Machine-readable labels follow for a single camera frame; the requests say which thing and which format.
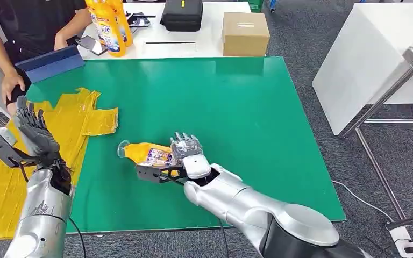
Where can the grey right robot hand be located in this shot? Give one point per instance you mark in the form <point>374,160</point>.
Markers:
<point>187,147</point>

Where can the person's left hand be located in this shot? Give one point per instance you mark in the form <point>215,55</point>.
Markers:
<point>61,42</point>

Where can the person's right hand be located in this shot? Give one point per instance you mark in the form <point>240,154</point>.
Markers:
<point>12,82</point>

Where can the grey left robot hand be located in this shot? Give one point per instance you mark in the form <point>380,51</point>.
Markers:
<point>37,139</point>

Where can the blue tablet case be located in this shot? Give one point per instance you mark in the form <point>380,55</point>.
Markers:
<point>51,64</point>

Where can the smartphone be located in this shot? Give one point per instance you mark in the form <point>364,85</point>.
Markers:
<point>91,45</point>

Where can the orange drink bottle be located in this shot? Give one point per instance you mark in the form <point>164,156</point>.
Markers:
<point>110,35</point>
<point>90,10</point>
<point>128,25</point>
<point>142,153</point>

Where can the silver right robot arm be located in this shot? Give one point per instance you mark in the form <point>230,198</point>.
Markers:
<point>242,206</point>

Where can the person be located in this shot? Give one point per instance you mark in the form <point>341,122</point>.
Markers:
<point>32,25</point>

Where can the green table mat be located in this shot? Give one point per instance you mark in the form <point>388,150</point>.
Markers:
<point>228,107</point>

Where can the thin black strip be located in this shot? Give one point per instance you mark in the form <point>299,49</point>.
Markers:
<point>171,42</point>

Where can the black carrying case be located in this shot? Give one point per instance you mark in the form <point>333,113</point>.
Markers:
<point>181,16</point>

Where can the brown cardboard box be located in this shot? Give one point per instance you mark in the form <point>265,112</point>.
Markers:
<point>245,35</point>

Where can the green crate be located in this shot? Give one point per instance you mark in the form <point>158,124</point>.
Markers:
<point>255,5</point>

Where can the blue metal leg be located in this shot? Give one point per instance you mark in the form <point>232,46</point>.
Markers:
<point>273,5</point>

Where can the white power strip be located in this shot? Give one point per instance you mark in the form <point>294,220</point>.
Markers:
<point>402,242</point>

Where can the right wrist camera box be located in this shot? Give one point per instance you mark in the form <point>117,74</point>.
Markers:
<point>149,172</point>

